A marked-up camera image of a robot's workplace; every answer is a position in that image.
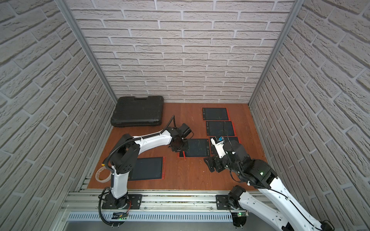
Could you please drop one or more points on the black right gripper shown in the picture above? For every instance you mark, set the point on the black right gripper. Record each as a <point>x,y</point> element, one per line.
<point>209,163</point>

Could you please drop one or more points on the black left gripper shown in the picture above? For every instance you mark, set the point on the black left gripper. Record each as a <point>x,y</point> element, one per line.
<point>178,145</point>

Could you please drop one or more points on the red tablet with green scribbles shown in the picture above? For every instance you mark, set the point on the red tablet with green scribbles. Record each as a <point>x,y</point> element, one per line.
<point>220,128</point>

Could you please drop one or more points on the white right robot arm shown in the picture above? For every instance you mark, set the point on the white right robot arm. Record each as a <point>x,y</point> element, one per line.
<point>288,215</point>

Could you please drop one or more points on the black plastic tool case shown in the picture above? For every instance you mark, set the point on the black plastic tool case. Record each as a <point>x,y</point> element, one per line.
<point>133,111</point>

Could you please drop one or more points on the clear tape roll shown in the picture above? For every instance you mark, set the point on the clear tape roll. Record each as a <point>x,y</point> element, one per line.
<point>102,175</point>

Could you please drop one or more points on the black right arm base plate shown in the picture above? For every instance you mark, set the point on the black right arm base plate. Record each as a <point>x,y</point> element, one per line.
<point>230,202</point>

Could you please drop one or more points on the aluminium front rail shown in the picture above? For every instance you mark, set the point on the aluminium front rail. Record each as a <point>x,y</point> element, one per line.
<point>151,201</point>

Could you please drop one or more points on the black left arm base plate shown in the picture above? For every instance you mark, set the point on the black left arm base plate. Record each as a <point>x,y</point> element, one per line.
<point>132,201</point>

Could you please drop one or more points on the white perforated cable duct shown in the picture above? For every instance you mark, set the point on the white perforated cable duct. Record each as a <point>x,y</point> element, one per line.
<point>154,216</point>

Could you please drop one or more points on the left aluminium corner post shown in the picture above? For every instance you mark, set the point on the left aluminium corner post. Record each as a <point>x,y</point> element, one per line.
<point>74,26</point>

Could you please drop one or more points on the aluminium corner post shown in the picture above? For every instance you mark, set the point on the aluminium corner post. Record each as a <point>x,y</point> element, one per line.
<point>74,26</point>
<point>297,5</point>

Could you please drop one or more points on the right aluminium corner post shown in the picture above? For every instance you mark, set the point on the right aluminium corner post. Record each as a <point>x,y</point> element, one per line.
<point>297,5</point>

